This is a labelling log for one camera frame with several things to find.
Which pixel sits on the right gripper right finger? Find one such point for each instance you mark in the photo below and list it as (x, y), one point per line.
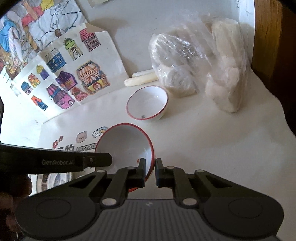
(180, 183)

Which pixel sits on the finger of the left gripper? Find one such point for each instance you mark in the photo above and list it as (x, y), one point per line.
(97, 159)

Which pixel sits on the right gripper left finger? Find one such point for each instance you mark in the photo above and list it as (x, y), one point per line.
(121, 182)

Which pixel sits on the white red-rimmed bowl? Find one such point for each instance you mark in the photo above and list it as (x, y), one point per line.
(127, 144)

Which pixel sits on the white bowl with speck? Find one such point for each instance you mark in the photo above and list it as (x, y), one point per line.
(148, 103)

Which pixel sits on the person's left hand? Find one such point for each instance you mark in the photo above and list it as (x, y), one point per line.
(14, 189)

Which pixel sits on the steel plate on left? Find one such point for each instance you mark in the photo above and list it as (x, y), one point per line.
(43, 182)

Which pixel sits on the front white wrapped stick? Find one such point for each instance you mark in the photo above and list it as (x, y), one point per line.
(140, 80)

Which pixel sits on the white wrapped stick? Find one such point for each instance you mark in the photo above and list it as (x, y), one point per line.
(137, 74)
(140, 80)

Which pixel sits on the colourful houses drawing paper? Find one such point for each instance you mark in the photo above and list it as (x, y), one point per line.
(81, 65)

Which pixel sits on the rear white wrapped stick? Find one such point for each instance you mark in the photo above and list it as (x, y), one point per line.
(137, 74)

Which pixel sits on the plastic bag of buns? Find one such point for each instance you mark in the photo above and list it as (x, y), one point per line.
(203, 54)

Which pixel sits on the colourful figure drawing paper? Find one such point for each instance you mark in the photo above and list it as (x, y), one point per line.
(30, 26)

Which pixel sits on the wooden chair frame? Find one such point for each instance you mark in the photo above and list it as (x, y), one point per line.
(273, 59)

